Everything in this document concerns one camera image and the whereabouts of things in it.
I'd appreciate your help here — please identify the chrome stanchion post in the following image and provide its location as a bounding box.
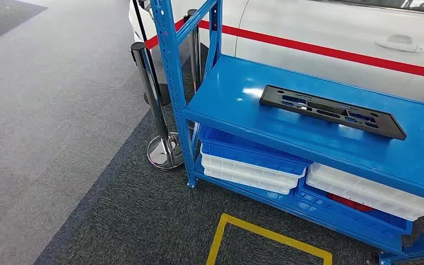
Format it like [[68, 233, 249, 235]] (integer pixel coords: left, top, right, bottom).
[[130, 41, 186, 171], [183, 9, 203, 92]]

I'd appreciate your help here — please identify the red barrier belt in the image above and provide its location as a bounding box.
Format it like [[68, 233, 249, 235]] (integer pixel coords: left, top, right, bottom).
[[197, 20, 424, 82], [144, 19, 186, 51]]

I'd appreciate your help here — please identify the black pole stand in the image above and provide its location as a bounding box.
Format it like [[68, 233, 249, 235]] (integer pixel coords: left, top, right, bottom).
[[132, 0, 172, 107]]

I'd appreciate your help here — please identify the black plastic car part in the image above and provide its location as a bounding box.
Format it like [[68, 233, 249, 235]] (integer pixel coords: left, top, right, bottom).
[[258, 84, 407, 141]]

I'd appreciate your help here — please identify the white plastic tray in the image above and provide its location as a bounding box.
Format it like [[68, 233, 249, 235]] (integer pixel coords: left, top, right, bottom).
[[200, 144, 308, 189], [203, 166, 300, 195], [306, 162, 424, 222]]

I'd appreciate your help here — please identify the white car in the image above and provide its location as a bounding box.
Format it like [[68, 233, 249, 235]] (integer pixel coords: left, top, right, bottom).
[[128, 0, 424, 109]]

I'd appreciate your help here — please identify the red plastic tray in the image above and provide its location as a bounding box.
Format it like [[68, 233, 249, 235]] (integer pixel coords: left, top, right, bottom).
[[327, 193, 375, 213]]

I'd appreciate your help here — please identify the blue metal shelf rack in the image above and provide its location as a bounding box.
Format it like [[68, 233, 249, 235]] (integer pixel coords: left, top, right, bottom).
[[150, 0, 424, 265]]

